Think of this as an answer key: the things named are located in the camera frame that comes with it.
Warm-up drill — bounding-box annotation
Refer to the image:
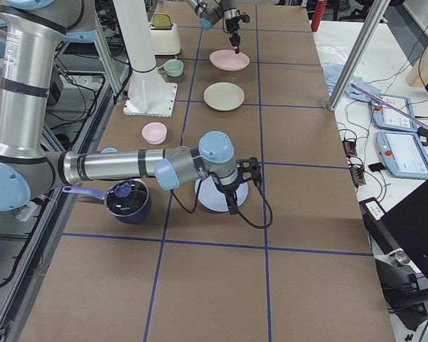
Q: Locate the blue plate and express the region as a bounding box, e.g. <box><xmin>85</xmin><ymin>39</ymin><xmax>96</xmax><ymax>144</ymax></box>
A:
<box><xmin>198</xmin><ymin>177</ymin><xmax>248</xmax><ymax>212</ymax></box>

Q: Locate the pink plate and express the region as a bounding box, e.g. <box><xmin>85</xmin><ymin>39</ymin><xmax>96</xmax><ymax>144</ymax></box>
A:
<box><xmin>210</xmin><ymin>49</ymin><xmax>250</xmax><ymax>71</ymax></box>

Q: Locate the lower teach pendant tablet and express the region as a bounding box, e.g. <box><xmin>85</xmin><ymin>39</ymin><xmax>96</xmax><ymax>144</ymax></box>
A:
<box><xmin>376</xmin><ymin>130</ymin><xmax>428</xmax><ymax>180</ymax></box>

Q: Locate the beige plate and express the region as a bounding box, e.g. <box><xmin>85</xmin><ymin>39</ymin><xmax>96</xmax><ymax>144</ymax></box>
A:
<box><xmin>203</xmin><ymin>82</ymin><xmax>245</xmax><ymax>111</ymax></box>

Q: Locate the white pedestal column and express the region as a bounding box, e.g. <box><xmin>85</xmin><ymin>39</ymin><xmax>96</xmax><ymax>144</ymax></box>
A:
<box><xmin>113</xmin><ymin>0</ymin><xmax>178</xmax><ymax>118</ymax></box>

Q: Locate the blue cloth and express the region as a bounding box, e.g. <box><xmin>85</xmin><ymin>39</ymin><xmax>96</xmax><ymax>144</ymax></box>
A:
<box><xmin>322</xmin><ymin>63</ymin><xmax>382</xmax><ymax>105</ymax></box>

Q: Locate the dark blue pot with lid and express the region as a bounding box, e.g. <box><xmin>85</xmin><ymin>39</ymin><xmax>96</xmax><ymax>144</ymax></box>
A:
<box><xmin>62</xmin><ymin>179</ymin><xmax>152</xmax><ymax>224</ymax></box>

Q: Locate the pink bowl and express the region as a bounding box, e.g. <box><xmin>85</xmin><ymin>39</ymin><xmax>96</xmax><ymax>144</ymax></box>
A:
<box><xmin>141</xmin><ymin>122</ymin><xmax>168</xmax><ymax>145</ymax></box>

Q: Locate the red cylinder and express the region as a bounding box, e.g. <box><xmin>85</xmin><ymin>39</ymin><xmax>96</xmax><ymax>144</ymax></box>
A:
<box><xmin>311</xmin><ymin>0</ymin><xmax>327</xmax><ymax>32</ymax></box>

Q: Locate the toast slice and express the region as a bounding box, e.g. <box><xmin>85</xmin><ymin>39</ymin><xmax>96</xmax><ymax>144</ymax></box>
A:
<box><xmin>153</xmin><ymin>13</ymin><xmax>173</xmax><ymax>29</ymax></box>

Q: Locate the green bowl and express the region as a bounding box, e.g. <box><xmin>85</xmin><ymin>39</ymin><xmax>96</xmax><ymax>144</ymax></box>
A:
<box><xmin>163</xmin><ymin>59</ymin><xmax>184</xmax><ymax>78</ymax></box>

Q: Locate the cream toaster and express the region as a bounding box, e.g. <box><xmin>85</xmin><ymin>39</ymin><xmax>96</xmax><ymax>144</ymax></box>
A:
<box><xmin>150</xmin><ymin>23</ymin><xmax>181</xmax><ymax>56</ymax></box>

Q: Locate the aluminium frame post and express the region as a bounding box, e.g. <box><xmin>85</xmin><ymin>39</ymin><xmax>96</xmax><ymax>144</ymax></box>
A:
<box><xmin>327</xmin><ymin>0</ymin><xmax>390</xmax><ymax>111</ymax></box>

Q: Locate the teach pendant tablet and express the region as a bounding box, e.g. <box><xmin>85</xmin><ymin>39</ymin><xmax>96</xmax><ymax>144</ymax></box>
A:
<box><xmin>376</xmin><ymin>130</ymin><xmax>428</xmax><ymax>180</ymax></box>
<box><xmin>370</xmin><ymin>94</ymin><xmax>418</xmax><ymax>133</ymax></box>

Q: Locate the black laptop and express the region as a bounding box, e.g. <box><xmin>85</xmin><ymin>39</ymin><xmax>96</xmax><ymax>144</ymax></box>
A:
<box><xmin>360</xmin><ymin>179</ymin><xmax>428</xmax><ymax>277</ymax></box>

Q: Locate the upper teach pendant tablet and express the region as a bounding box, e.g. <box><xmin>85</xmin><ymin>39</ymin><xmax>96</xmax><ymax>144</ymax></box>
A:
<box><xmin>370</xmin><ymin>94</ymin><xmax>418</xmax><ymax>133</ymax></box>

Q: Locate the clear plastic bag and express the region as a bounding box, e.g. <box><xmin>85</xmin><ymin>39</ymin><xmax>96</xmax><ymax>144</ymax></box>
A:
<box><xmin>315</xmin><ymin>43</ymin><xmax>350</xmax><ymax>66</ymax></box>

